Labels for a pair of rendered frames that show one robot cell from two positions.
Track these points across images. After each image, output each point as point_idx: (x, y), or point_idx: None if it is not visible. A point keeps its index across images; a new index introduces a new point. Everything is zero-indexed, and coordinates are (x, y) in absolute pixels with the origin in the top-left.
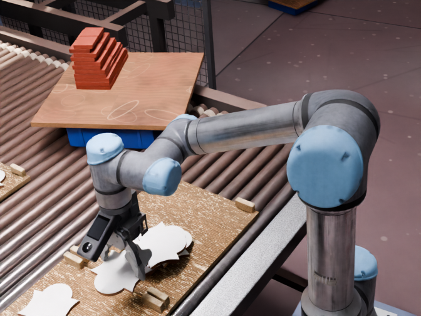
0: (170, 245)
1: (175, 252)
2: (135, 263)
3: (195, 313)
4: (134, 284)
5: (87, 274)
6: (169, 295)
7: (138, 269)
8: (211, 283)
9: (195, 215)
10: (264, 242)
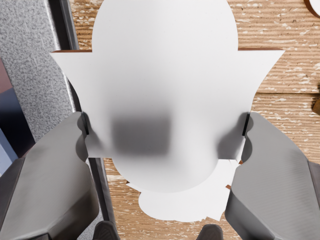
0: (163, 199)
1: (142, 191)
2: (23, 170)
3: (69, 110)
4: (71, 83)
5: (299, 76)
6: None
7: (35, 144)
8: (95, 160)
9: (188, 232)
10: (92, 225)
